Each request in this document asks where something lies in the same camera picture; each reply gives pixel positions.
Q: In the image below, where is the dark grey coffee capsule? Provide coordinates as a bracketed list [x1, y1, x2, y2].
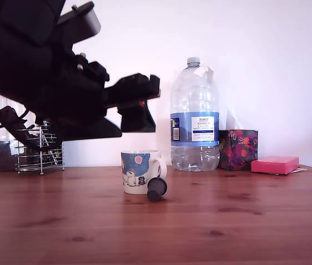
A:
[146, 177, 168, 203]

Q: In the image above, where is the dark coffee beans pile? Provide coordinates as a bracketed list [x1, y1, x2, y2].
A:
[0, 154, 17, 172]

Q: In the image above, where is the white cartoon print mug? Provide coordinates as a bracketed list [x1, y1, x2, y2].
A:
[120, 150, 168, 195]

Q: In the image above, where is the large clear water bottle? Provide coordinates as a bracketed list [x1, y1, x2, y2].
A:
[170, 57, 220, 172]

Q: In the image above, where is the black scoop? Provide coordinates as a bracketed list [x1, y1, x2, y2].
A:
[0, 106, 36, 139]

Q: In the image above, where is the white tissue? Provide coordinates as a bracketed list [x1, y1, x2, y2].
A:
[226, 109, 245, 130]

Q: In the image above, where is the floral tissue box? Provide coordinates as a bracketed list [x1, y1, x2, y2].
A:
[218, 129, 258, 171]

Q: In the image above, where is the pink flat box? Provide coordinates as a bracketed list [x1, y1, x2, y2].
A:
[250, 156, 300, 176]

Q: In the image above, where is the paper sheet under box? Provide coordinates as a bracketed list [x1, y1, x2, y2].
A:
[273, 165, 308, 176]

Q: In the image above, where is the chrome wire utensil rack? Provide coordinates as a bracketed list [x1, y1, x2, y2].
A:
[14, 123, 65, 175]

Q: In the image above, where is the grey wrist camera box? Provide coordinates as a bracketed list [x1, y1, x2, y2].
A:
[57, 1, 102, 46]

